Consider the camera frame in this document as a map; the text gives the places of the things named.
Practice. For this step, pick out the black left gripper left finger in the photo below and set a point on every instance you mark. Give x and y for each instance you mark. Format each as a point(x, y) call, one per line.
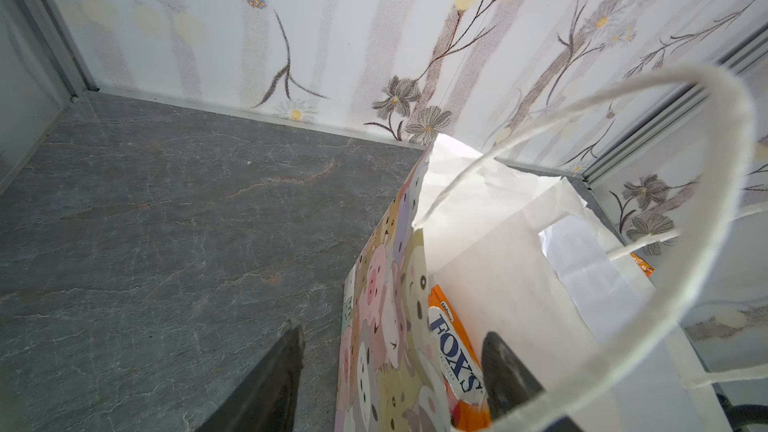
point(266, 399)

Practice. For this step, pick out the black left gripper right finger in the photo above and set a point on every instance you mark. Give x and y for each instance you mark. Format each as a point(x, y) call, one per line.
point(508, 382)

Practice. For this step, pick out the orange red snack packet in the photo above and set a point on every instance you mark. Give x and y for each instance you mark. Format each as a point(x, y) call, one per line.
point(642, 264)

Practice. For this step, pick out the orange Fox's candy packet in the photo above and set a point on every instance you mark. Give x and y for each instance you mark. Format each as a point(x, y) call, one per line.
point(460, 367)

